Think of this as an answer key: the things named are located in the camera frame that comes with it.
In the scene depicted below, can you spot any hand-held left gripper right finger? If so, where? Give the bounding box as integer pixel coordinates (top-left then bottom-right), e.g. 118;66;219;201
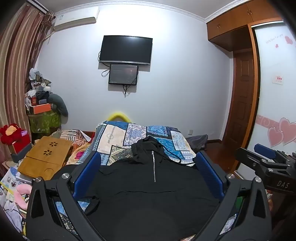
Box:
195;151;273;241

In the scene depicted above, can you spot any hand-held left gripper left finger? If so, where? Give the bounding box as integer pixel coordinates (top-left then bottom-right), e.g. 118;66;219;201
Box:
25;151;102;241

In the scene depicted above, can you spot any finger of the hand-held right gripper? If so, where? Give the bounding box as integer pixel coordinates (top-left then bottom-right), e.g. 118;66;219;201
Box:
235;147;277;179
254;143;278;160

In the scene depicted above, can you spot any black zip hoodie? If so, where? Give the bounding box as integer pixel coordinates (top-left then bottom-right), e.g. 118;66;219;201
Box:
77;136;221;241

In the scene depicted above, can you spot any striped colourful cloth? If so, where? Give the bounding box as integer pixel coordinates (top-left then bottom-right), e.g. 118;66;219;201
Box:
50;129;95;164

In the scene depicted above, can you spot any grey bag on floor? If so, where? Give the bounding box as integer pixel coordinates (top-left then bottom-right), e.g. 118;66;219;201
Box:
185;134;208;154

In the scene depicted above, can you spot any blue patchwork blanket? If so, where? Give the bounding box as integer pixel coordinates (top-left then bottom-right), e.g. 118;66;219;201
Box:
53;120;243;241

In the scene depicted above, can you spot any wooden lap desk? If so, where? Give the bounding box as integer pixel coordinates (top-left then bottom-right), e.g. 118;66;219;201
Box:
17;136;74;181

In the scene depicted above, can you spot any red box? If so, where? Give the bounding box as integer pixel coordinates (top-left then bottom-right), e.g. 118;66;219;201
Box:
9;134;32;155

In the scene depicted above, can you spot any pink neck pillow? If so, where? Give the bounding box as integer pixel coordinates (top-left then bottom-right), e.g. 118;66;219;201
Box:
13;184;33;211

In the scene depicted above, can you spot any orange box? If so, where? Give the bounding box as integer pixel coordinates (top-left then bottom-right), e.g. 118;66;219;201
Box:
33;103;52;114

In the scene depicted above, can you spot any pile of books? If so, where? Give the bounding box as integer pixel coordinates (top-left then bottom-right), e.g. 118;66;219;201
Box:
0;166;33;198

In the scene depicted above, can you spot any red plush flower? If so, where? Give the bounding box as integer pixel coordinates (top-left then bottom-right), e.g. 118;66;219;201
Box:
0;124;24;144

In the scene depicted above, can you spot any pile of household clutter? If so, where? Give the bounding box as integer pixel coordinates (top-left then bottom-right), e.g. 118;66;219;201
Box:
24;67;55;114

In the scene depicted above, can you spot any wooden overhead cabinet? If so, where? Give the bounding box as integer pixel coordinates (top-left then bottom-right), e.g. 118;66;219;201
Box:
206;0;282;47

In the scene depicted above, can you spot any striped brown curtain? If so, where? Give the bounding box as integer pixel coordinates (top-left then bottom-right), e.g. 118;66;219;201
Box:
0;0;55;130

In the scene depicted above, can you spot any white air conditioner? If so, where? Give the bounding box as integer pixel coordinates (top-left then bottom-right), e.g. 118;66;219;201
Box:
54;7;100;30

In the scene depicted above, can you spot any yellow ring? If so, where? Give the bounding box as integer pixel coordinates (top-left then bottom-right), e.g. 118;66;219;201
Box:
109;112;130;122

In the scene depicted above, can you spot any small black wall monitor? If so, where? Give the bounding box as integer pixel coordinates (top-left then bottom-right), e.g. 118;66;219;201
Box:
108;63;139;86

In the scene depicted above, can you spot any wall-mounted black television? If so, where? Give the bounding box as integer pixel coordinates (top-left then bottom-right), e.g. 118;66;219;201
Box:
99;35;153;66

